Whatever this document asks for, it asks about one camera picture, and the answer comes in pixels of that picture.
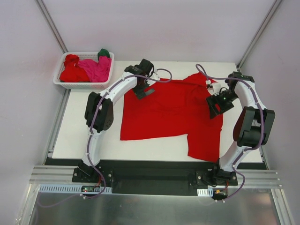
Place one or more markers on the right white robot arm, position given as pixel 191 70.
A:
pixel 252 128

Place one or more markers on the white cable duct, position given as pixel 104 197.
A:
pixel 73 189
pixel 205 192

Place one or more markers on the white plastic basket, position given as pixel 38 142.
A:
pixel 87 85

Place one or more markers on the left white cable duct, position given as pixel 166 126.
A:
pixel 73 189

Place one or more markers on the aluminium frame rail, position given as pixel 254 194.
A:
pixel 63 175

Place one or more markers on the pink t shirt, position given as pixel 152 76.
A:
pixel 97 72

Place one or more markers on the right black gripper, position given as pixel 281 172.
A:
pixel 217 104

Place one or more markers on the green t shirt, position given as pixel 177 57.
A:
pixel 103 53

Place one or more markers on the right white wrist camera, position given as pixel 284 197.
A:
pixel 213 87

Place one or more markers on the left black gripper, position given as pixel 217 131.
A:
pixel 141 91

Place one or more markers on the right white cable duct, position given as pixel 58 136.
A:
pixel 205 192

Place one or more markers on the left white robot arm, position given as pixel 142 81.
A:
pixel 99 110

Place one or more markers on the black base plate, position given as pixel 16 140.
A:
pixel 150 177

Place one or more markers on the red t shirt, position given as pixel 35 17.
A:
pixel 72 73
pixel 178 107

